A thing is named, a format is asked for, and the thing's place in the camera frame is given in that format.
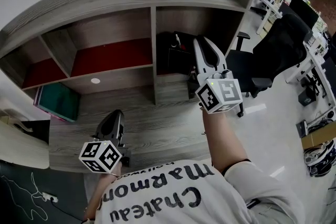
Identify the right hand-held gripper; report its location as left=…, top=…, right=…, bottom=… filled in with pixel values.
left=187, top=35, right=243, bottom=114

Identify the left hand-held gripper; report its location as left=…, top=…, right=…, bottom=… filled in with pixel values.
left=79, top=109, right=131, bottom=174

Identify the black pen holder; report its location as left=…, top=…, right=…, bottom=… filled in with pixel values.
left=167, top=31, right=196, bottom=76

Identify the white pen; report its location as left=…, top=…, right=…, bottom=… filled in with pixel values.
left=171, top=34, right=182, bottom=49

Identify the teal book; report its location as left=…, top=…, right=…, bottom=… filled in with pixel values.
left=39, top=82, right=81, bottom=123

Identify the person's left forearm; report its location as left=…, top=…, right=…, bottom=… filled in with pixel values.
left=83, top=171, right=123, bottom=221

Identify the person's right forearm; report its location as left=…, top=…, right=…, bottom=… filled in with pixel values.
left=202, top=109, right=252, bottom=176

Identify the grey wooden desk with hutch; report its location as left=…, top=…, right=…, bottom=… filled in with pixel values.
left=0, top=0, right=251, bottom=174

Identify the black office chair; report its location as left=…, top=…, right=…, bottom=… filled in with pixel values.
left=225, top=13, right=312, bottom=118

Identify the long white office desk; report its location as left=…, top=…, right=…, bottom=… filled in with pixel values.
left=284, top=41, right=336, bottom=109

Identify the black desk divider panel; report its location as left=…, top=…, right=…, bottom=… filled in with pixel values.
left=321, top=56, right=336, bottom=82

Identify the white power strip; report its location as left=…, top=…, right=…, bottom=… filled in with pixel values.
left=41, top=191, right=59, bottom=203

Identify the person's white printed shirt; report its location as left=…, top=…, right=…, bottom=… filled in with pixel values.
left=81, top=158, right=306, bottom=224

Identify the cream ornate stool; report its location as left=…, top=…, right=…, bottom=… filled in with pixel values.
left=0, top=109, right=33, bottom=132

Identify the black waste bin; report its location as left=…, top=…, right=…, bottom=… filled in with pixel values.
left=298, top=84, right=317, bottom=107

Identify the black swivel chair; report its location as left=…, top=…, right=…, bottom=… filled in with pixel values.
left=301, top=70, right=329, bottom=99

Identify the black computer monitor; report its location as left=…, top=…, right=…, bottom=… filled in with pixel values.
left=288, top=0, right=320, bottom=30

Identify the tall cardboard box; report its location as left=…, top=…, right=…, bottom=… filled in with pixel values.
left=301, top=126, right=336, bottom=149

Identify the white cable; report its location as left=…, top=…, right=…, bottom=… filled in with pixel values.
left=0, top=171, right=45, bottom=221

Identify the long-handled dustpan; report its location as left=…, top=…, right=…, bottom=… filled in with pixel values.
left=296, top=109, right=336, bottom=137

